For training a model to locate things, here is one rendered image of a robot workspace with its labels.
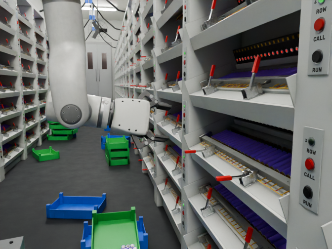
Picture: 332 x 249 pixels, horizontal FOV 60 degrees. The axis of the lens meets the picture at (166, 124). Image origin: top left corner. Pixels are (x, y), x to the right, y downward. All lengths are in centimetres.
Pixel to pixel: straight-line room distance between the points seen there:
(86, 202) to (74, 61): 139
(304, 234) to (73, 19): 65
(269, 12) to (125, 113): 42
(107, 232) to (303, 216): 107
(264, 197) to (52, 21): 62
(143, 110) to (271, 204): 40
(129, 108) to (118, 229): 80
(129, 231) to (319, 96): 115
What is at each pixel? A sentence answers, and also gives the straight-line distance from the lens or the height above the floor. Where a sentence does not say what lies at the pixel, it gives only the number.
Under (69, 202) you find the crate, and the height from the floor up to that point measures 1.
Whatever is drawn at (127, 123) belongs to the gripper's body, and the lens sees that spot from 76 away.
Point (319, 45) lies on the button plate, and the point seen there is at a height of 82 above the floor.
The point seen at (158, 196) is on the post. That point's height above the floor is 7.
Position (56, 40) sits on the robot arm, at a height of 87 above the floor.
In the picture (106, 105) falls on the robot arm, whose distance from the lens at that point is 75.
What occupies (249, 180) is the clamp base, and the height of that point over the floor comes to 55.
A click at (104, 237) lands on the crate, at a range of 143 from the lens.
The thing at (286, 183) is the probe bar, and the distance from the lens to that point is 62.
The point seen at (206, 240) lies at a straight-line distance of 122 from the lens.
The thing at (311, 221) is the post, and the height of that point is 57.
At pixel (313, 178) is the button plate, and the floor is 63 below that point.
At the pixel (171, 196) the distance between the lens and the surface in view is 164.
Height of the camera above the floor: 77
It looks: 8 degrees down
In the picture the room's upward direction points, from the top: straight up
